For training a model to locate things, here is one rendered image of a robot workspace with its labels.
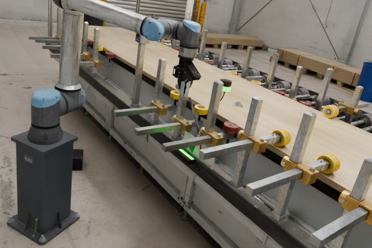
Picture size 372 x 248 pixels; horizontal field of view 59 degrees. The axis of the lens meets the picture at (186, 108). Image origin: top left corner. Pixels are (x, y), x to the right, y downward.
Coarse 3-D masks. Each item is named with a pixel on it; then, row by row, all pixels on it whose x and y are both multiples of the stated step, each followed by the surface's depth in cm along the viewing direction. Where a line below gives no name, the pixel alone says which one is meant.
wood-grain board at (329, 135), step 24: (120, 48) 304; (168, 48) 342; (144, 72) 243; (168, 72) 251; (216, 72) 277; (192, 96) 205; (240, 96) 221; (264, 96) 231; (240, 120) 179; (264, 120) 185; (288, 120) 192; (336, 120) 206; (288, 144) 159; (312, 144) 164; (336, 144) 169; (360, 144) 174
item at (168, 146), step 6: (222, 132) 170; (192, 138) 157; (198, 138) 158; (204, 138) 159; (210, 138) 162; (228, 138) 170; (162, 144) 148; (168, 144) 147; (174, 144) 148; (180, 144) 151; (186, 144) 153; (192, 144) 155; (198, 144) 158; (168, 150) 147; (174, 150) 150
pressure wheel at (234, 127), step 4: (224, 124) 169; (228, 124) 170; (232, 124) 169; (236, 124) 171; (224, 128) 168; (228, 128) 167; (232, 128) 166; (236, 128) 167; (228, 132) 167; (232, 132) 167; (236, 132) 168; (228, 140) 172
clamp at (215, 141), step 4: (204, 128) 169; (204, 132) 166; (208, 132) 164; (212, 132) 165; (212, 136) 162; (220, 136) 162; (212, 140) 162; (216, 140) 159; (220, 140) 161; (212, 144) 162; (216, 144) 161; (220, 144) 162
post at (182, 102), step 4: (188, 92) 181; (180, 96) 181; (184, 96) 180; (180, 100) 181; (184, 100) 181; (180, 104) 182; (184, 104) 182; (180, 108) 182; (184, 108) 183; (180, 112) 183; (184, 112) 184; (176, 116) 186; (180, 116) 184; (176, 132) 187; (180, 132) 189; (176, 136) 188; (180, 136) 190
